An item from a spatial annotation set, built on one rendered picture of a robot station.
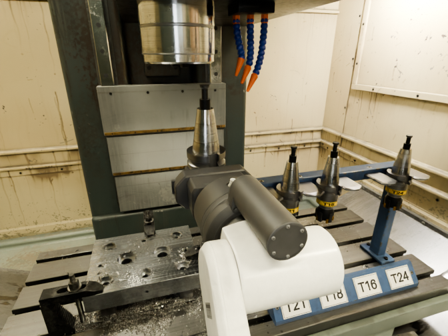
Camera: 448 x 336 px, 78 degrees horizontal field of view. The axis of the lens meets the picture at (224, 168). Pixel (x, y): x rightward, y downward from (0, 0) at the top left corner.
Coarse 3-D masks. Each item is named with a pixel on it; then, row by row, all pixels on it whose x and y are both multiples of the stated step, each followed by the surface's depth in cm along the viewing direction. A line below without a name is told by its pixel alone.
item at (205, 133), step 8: (200, 112) 42; (208, 112) 42; (200, 120) 42; (208, 120) 42; (200, 128) 42; (208, 128) 42; (216, 128) 44; (200, 136) 43; (208, 136) 42; (216, 136) 43; (200, 144) 43; (208, 144) 43; (216, 144) 44; (200, 152) 43; (208, 152) 43; (216, 152) 44
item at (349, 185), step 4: (340, 180) 72; (344, 180) 72; (348, 180) 72; (352, 180) 72; (344, 184) 70; (348, 184) 70; (352, 184) 70; (356, 184) 70; (344, 188) 68; (348, 188) 68; (352, 188) 68; (356, 188) 68; (360, 188) 68
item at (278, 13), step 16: (128, 0) 56; (224, 0) 56; (256, 0) 56; (272, 0) 56; (288, 0) 56; (304, 0) 56; (320, 0) 56; (336, 0) 56; (128, 16) 79; (224, 16) 79; (272, 16) 79
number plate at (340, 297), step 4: (344, 288) 74; (340, 292) 73; (344, 292) 73; (324, 296) 72; (328, 296) 72; (332, 296) 72; (336, 296) 73; (340, 296) 73; (344, 296) 73; (320, 300) 71; (324, 300) 72; (328, 300) 72; (332, 300) 72; (336, 300) 72; (340, 300) 72; (344, 300) 73; (324, 304) 71; (328, 304) 71; (332, 304) 72; (336, 304) 72; (324, 308) 71
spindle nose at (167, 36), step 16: (144, 0) 53; (160, 0) 51; (176, 0) 51; (192, 0) 52; (208, 0) 55; (144, 16) 54; (160, 16) 52; (176, 16) 52; (192, 16) 53; (208, 16) 56; (144, 32) 56; (160, 32) 54; (176, 32) 53; (192, 32) 54; (208, 32) 57; (144, 48) 57; (160, 48) 55; (176, 48) 54; (192, 48) 55; (208, 48) 58
